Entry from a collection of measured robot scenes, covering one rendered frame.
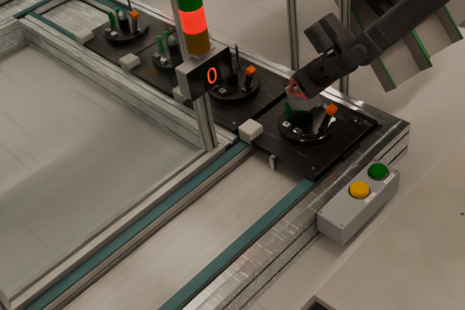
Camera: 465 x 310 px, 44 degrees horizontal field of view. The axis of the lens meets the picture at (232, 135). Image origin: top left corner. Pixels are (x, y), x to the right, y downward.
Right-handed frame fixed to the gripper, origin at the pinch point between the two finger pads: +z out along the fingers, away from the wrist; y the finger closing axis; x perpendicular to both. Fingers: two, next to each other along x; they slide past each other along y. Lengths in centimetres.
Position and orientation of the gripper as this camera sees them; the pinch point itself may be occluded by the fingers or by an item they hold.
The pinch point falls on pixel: (297, 86)
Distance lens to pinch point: 135.4
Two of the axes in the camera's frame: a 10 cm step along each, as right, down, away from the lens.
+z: -4.2, 2.2, 8.8
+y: -7.1, 5.2, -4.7
